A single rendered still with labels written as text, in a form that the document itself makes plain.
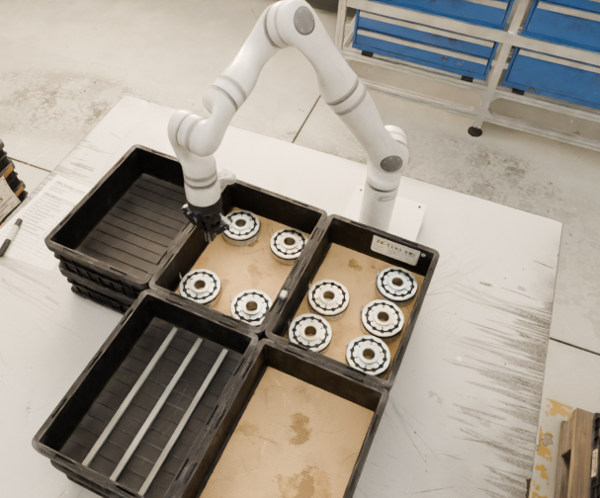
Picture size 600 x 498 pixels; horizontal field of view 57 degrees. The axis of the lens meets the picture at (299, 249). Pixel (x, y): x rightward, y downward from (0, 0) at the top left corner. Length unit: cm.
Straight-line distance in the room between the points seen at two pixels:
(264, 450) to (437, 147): 222
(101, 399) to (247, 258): 49
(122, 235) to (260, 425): 65
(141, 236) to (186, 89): 195
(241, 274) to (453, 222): 72
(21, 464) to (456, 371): 106
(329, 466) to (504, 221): 99
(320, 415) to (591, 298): 174
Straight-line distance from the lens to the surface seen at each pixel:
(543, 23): 292
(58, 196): 190
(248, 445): 124
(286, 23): 118
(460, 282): 166
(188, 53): 369
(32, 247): 179
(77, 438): 131
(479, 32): 292
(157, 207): 161
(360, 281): 144
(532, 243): 183
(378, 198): 150
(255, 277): 143
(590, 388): 250
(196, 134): 106
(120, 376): 134
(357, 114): 130
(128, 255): 152
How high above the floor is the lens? 201
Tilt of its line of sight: 53 degrees down
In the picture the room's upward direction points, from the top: 3 degrees clockwise
